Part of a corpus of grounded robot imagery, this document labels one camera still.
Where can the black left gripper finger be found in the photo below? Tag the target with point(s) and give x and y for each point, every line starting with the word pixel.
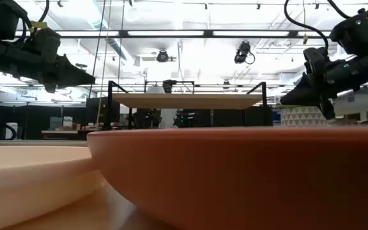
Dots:
pixel 73 76

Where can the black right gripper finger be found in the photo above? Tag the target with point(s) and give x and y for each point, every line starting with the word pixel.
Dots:
pixel 302 96

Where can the orange plate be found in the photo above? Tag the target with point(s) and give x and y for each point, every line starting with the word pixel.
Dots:
pixel 235 175

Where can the peach plate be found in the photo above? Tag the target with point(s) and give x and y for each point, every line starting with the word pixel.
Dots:
pixel 27 179

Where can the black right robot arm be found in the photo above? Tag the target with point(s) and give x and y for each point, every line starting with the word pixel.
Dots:
pixel 363 35

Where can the black device behind shelf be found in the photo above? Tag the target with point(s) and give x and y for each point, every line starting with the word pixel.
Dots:
pixel 168 86

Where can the white triangle-patterned planter pot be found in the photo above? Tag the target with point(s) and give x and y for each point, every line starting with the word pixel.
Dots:
pixel 299 116

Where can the white background appliance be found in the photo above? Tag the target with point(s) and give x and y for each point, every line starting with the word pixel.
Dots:
pixel 12 131

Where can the black overhead light bar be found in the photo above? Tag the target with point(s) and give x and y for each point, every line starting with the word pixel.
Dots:
pixel 171 37

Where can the left wrist camera, yellow tape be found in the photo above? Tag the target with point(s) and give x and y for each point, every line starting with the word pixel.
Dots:
pixel 45 44

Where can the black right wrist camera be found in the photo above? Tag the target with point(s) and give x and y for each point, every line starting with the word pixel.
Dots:
pixel 315 60

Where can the black overhead camera on mount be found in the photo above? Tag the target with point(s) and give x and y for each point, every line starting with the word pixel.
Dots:
pixel 243 52

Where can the round black overhead camera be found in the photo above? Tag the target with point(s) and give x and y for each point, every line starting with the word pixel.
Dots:
pixel 162 56

